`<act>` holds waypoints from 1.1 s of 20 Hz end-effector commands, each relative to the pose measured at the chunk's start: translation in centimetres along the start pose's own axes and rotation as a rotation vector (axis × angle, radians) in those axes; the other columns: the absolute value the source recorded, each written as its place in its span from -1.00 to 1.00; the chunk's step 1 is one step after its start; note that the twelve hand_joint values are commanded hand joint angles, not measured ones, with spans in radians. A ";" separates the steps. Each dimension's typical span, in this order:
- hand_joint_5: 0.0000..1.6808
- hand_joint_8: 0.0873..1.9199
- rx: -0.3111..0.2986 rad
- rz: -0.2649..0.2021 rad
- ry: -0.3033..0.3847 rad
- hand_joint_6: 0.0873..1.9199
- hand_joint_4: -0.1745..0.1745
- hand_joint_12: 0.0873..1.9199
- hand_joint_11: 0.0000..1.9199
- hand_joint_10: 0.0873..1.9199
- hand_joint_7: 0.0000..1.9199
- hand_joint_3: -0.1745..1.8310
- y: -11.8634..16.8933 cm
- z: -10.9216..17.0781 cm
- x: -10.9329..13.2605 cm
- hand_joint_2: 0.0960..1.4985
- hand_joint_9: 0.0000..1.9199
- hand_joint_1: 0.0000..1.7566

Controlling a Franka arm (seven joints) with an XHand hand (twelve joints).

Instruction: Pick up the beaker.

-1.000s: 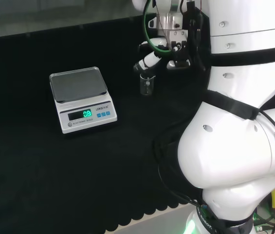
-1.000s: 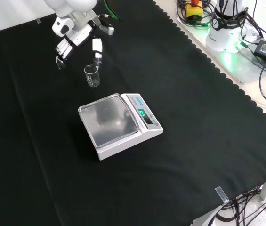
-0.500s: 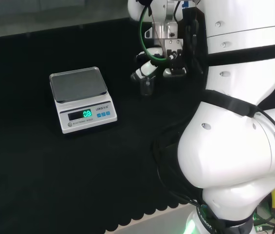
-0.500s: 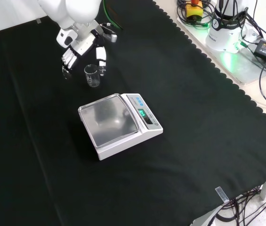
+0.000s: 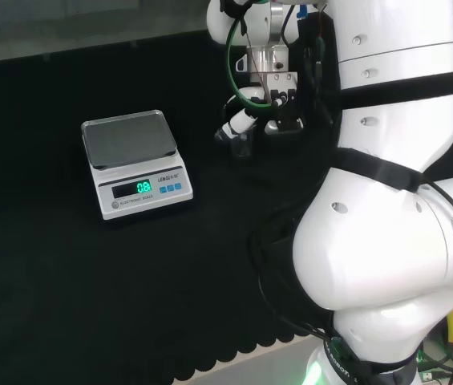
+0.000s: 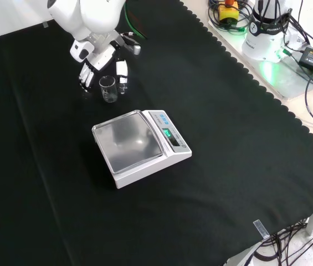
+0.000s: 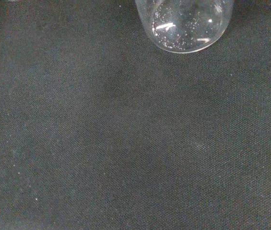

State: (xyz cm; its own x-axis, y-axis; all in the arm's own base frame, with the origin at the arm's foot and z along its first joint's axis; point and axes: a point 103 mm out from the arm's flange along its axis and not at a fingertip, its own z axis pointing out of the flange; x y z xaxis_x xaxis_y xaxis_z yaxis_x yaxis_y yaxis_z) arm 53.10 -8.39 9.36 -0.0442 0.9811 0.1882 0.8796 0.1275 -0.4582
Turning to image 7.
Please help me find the black bench cloth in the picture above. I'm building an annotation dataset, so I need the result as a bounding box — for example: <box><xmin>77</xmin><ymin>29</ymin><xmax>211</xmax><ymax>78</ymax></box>
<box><xmin>0</xmin><ymin>0</ymin><xmax>271</xmax><ymax>230</ymax></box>

